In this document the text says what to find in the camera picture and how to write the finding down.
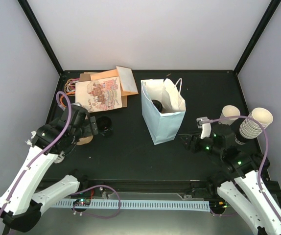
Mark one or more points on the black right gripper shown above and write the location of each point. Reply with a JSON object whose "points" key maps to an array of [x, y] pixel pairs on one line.
{"points": [[191, 138]]}

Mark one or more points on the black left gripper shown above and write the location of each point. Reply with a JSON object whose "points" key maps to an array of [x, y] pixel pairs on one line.
{"points": [[94, 125]]}

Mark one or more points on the brown pulp cup carrier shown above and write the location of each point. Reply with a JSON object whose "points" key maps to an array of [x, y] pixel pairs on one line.
{"points": [[85, 140]]}

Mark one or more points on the light blue paper bag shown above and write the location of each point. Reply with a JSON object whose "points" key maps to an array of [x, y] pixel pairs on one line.
{"points": [[163, 108]]}

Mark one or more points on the black lid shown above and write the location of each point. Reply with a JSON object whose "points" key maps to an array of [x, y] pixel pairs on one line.
{"points": [[158, 105]]}

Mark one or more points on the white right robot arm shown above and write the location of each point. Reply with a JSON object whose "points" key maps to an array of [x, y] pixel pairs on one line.
{"points": [[238, 183]]}

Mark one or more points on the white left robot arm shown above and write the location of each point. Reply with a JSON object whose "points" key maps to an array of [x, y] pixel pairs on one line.
{"points": [[21, 206]]}

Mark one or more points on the illustrated greeting card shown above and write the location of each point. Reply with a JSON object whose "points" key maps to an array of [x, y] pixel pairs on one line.
{"points": [[99, 95]]}

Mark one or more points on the rubber bands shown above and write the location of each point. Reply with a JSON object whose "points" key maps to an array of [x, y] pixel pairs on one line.
{"points": [[69, 89]]}

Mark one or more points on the brown cardboard sleeve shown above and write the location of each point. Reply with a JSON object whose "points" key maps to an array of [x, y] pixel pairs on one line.
{"points": [[86, 76]]}

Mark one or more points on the white plastic cutlery pile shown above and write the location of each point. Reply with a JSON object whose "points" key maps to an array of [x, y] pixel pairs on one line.
{"points": [[58, 160]]}

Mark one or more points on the stack of white paper cups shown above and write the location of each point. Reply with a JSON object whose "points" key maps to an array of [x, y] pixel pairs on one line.
{"points": [[250, 129]]}

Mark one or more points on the stack of black lids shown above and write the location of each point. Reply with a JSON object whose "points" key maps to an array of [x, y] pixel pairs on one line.
{"points": [[266, 163]]}

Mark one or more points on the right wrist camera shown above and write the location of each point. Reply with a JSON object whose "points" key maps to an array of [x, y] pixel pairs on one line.
{"points": [[204, 124]]}

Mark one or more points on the light blue cable duct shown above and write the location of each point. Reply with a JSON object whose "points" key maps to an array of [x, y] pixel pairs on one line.
{"points": [[169, 205]]}

